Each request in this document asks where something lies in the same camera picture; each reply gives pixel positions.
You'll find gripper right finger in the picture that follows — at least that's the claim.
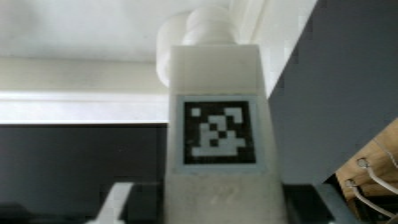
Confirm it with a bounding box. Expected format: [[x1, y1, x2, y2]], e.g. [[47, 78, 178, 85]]
[[283, 184, 360, 224]]

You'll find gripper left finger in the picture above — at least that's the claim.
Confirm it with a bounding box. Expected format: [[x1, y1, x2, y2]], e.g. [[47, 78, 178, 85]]
[[86, 182, 162, 224]]

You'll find white leg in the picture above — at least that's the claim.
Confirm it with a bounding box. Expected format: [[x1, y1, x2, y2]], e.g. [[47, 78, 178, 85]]
[[157, 6, 289, 224]]

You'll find white square tabletop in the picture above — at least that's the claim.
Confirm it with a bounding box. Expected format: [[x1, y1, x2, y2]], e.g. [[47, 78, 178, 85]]
[[0, 0, 319, 124]]

